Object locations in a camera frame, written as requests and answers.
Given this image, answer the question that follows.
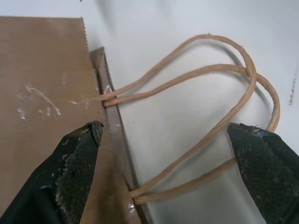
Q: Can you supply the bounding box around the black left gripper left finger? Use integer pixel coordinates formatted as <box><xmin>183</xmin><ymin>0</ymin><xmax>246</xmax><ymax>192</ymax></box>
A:
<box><xmin>0</xmin><ymin>120</ymin><xmax>104</xmax><ymax>224</ymax></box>

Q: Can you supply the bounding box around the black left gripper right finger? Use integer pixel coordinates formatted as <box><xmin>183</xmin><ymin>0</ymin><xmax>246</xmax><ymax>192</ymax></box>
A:
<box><xmin>228</xmin><ymin>122</ymin><xmax>299</xmax><ymax>224</ymax></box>

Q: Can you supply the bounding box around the brown paper bag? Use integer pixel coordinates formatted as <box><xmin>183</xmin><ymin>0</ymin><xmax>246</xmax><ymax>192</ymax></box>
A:
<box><xmin>0</xmin><ymin>16</ymin><xmax>280</xmax><ymax>224</ymax></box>

